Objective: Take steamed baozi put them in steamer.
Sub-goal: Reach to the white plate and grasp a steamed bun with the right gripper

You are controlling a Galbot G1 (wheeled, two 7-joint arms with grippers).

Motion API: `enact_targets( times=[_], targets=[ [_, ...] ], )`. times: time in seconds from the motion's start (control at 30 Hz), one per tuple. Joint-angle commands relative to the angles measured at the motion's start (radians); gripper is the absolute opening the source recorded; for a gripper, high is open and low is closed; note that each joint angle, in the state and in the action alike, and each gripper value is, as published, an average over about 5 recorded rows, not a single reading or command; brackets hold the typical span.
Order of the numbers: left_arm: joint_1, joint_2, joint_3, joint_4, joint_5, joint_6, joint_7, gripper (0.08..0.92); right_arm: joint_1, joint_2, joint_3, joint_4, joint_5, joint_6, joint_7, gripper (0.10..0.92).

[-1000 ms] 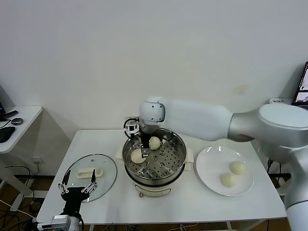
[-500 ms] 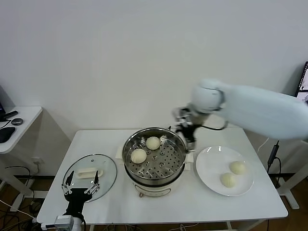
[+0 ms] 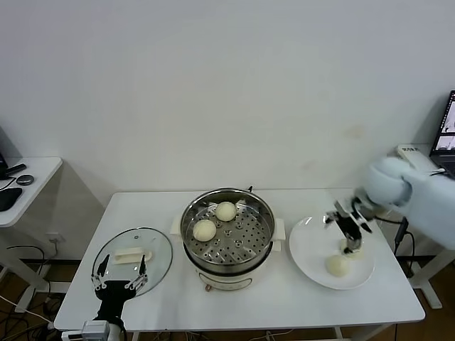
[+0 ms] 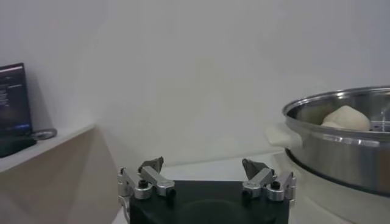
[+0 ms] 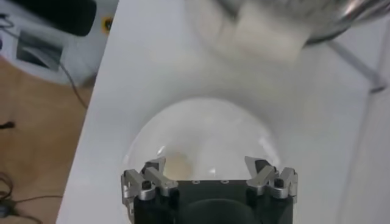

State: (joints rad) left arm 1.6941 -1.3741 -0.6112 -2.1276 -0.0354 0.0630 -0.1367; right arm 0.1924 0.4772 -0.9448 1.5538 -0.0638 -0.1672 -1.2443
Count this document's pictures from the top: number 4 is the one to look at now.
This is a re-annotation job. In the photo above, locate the dark computer monitor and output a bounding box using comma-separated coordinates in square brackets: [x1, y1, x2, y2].
[0, 63, 34, 138]

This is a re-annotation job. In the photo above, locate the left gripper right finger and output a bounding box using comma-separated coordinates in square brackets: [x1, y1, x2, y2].
[241, 158, 297, 202]

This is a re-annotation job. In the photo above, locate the steel steamer pot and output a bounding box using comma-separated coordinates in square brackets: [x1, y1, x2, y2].
[264, 122, 390, 224]

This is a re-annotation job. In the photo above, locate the white steamed baozi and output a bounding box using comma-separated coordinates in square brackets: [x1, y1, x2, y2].
[321, 105, 372, 131]

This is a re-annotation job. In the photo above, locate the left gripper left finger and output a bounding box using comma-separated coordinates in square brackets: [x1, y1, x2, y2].
[117, 156, 177, 200]

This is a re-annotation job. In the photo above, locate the perforated steel steamer basket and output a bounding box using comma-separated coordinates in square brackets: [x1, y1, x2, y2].
[282, 86, 390, 197]

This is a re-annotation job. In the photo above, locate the white side table with monitor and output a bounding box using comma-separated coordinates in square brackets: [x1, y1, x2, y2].
[0, 124, 97, 174]

